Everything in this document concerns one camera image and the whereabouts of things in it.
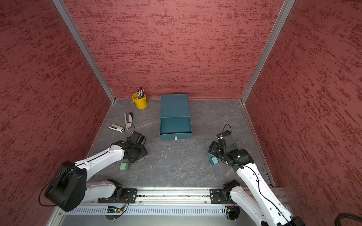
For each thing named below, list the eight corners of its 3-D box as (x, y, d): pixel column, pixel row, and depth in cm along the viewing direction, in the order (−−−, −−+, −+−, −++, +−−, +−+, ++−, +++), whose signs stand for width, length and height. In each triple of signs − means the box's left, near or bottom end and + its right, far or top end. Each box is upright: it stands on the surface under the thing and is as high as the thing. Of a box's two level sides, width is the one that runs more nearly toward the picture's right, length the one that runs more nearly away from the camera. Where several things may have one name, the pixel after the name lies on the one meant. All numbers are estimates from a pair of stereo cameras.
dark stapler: (124, 129, 103) (123, 127, 101) (125, 115, 112) (124, 113, 109) (132, 128, 104) (131, 126, 102) (132, 114, 112) (131, 112, 110)
